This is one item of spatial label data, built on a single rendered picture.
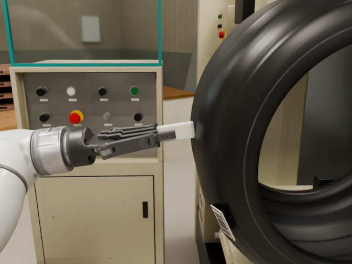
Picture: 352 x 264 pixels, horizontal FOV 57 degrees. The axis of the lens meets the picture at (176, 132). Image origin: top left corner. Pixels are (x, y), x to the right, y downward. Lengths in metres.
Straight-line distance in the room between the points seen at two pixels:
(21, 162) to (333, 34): 0.54
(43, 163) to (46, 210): 0.84
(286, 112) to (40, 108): 0.91
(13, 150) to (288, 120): 0.69
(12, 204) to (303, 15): 0.52
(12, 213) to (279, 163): 0.71
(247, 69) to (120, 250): 1.13
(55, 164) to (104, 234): 0.87
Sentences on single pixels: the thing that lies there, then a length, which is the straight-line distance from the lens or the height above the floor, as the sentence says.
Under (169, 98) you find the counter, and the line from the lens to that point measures 3.65.
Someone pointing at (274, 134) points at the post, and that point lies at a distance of 0.96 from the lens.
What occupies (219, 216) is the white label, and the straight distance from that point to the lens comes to 0.57.
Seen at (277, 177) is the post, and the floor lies 0.98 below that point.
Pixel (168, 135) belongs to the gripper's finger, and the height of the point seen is 1.20.
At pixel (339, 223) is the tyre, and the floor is 0.92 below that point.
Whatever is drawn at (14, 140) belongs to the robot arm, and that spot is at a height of 1.20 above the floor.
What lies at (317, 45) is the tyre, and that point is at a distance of 0.52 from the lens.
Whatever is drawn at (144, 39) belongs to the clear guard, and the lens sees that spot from 1.23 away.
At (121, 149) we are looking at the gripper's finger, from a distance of 0.58.
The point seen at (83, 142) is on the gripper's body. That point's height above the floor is 1.19.
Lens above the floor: 1.37
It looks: 16 degrees down
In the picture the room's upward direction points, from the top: straight up
